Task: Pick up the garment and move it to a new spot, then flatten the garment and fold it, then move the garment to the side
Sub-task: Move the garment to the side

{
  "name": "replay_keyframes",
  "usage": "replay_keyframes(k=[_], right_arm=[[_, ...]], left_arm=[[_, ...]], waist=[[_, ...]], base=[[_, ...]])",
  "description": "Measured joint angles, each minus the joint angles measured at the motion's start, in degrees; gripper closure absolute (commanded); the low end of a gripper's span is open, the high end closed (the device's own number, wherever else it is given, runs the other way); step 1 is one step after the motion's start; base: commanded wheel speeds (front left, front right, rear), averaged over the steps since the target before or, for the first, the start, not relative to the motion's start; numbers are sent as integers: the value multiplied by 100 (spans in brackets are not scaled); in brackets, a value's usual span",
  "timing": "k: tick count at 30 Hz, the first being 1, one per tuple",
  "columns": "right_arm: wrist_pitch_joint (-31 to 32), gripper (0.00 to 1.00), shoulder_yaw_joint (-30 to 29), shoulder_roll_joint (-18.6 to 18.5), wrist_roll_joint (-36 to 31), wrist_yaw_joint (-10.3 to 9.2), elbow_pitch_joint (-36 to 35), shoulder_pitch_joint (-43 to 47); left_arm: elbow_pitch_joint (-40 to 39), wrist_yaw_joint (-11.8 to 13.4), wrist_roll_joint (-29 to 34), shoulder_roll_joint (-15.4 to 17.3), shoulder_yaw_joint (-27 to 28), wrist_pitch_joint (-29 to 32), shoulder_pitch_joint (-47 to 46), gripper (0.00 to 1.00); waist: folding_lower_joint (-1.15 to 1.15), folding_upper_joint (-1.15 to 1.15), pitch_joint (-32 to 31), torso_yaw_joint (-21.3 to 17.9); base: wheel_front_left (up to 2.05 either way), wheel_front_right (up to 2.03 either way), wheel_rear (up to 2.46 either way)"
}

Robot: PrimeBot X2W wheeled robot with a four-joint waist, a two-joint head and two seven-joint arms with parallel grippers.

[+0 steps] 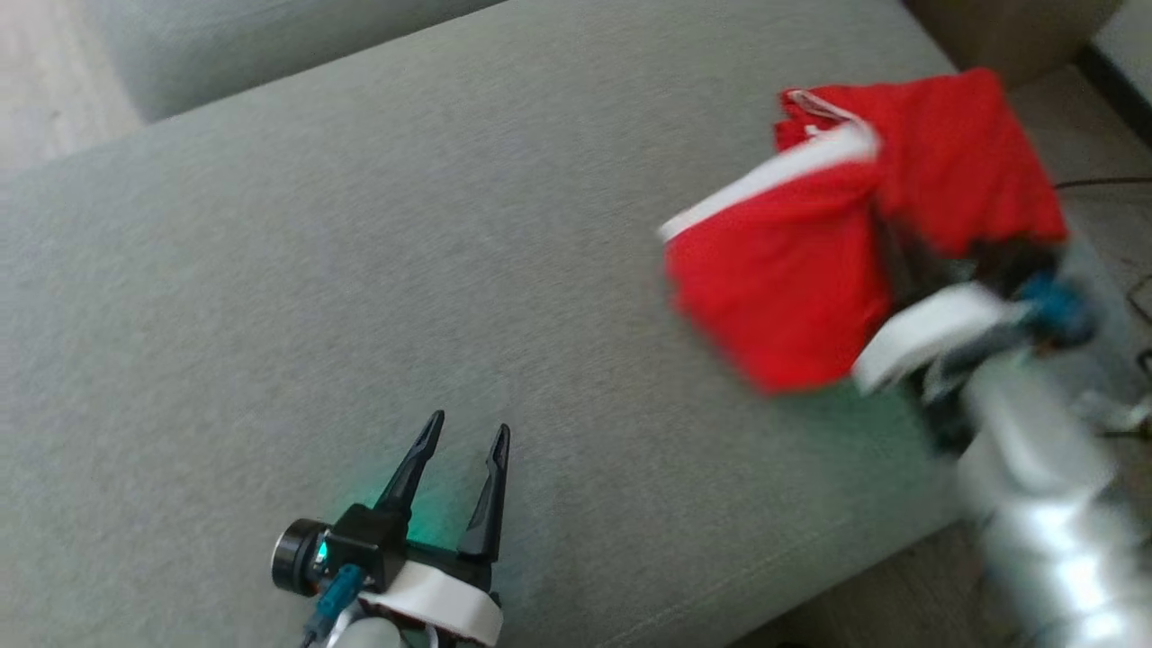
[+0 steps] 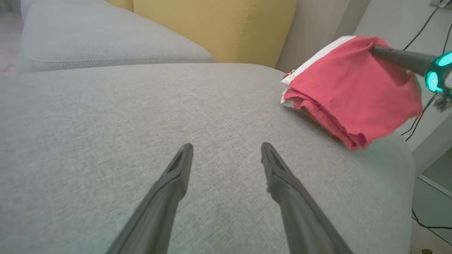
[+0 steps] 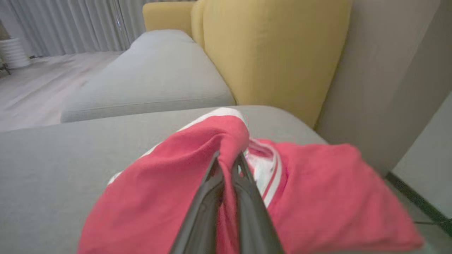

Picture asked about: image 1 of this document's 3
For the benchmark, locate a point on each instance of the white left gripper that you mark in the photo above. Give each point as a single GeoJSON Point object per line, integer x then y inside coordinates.
{"type": "Point", "coordinates": [450, 598]}

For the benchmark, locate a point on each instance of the red Bulls basketball jersey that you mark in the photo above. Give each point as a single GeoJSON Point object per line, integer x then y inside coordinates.
{"type": "Point", "coordinates": [783, 270]}

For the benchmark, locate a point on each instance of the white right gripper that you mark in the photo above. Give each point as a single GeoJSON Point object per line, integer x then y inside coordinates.
{"type": "Point", "coordinates": [936, 328]}

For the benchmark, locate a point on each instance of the tan furniture piece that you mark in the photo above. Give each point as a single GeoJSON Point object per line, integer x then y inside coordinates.
{"type": "Point", "coordinates": [1008, 36]}

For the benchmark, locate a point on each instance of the large grey fabric sofa seat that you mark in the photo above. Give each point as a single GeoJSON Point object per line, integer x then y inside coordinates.
{"type": "Point", "coordinates": [360, 270]}

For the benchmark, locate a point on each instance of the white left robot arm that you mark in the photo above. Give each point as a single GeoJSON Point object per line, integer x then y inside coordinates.
{"type": "Point", "coordinates": [369, 634]}

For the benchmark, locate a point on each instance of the light grey sofa section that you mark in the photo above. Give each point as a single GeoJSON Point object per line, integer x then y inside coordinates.
{"type": "Point", "coordinates": [270, 45]}

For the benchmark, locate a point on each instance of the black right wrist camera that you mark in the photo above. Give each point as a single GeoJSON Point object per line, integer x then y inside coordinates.
{"type": "Point", "coordinates": [1017, 261]}

